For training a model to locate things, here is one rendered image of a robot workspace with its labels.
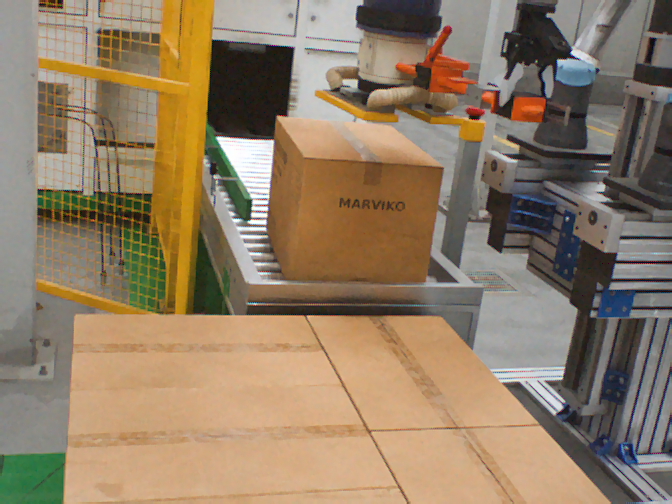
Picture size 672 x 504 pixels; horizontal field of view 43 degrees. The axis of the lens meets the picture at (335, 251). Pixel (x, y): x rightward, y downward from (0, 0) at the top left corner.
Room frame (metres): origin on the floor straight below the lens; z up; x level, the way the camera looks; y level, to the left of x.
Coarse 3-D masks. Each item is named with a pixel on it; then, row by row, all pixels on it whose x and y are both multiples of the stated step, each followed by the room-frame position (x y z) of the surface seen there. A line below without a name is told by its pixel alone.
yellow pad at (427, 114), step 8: (424, 104) 2.32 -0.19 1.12; (408, 112) 2.32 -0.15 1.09; (416, 112) 2.28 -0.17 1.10; (424, 112) 2.27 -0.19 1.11; (432, 112) 2.26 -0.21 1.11; (448, 112) 2.29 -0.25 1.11; (424, 120) 2.24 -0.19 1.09; (432, 120) 2.22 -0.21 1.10; (440, 120) 2.23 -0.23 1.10; (448, 120) 2.24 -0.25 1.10; (456, 120) 2.25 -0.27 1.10
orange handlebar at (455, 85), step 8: (440, 56) 2.61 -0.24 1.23; (448, 56) 2.60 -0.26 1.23; (400, 64) 2.25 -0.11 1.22; (448, 64) 2.46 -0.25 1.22; (456, 64) 2.47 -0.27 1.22; (464, 64) 2.48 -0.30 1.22; (408, 72) 2.20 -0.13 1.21; (440, 80) 2.05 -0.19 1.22; (448, 80) 2.02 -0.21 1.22; (456, 80) 1.99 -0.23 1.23; (464, 80) 2.00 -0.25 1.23; (472, 80) 2.03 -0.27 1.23; (448, 88) 2.02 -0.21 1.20; (456, 88) 1.98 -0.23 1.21; (464, 88) 1.95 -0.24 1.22; (488, 96) 1.86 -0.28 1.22; (520, 112) 1.75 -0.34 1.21; (528, 112) 1.75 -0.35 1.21; (536, 112) 1.75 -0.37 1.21
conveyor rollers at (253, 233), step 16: (224, 144) 4.17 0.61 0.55; (240, 144) 4.25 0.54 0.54; (256, 144) 4.29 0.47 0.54; (272, 144) 4.32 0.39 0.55; (208, 160) 3.80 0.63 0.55; (240, 160) 3.91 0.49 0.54; (256, 160) 3.93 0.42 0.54; (240, 176) 3.56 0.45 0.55; (256, 176) 3.63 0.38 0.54; (224, 192) 3.27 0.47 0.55; (256, 192) 3.38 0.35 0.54; (256, 208) 3.12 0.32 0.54; (240, 224) 2.91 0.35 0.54; (256, 224) 2.93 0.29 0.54; (256, 240) 2.75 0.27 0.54; (256, 256) 2.57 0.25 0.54; (272, 256) 2.59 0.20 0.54; (272, 272) 2.43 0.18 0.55
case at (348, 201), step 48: (288, 144) 2.55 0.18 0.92; (336, 144) 2.49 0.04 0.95; (384, 144) 2.58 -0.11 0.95; (288, 192) 2.46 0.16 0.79; (336, 192) 2.29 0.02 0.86; (384, 192) 2.32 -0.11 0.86; (432, 192) 2.36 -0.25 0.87; (288, 240) 2.38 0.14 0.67; (336, 240) 2.30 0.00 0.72; (384, 240) 2.33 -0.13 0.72; (432, 240) 2.36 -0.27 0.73
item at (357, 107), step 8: (320, 96) 2.40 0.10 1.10; (328, 96) 2.35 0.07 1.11; (336, 96) 2.33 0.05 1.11; (344, 96) 2.34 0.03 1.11; (368, 96) 2.23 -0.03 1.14; (336, 104) 2.29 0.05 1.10; (344, 104) 2.25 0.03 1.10; (352, 104) 2.24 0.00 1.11; (360, 104) 2.23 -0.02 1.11; (352, 112) 2.20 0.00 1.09; (360, 112) 2.16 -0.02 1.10; (368, 112) 2.15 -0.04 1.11; (376, 112) 2.17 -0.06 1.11; (384, 112) 2.18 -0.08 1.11; (392, 112) 2.20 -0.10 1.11; (368, 120) 2.14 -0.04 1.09; (376, 120) 2.15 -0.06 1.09; (384, 120) 2.16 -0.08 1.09; (392, 120) 2.17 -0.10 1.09
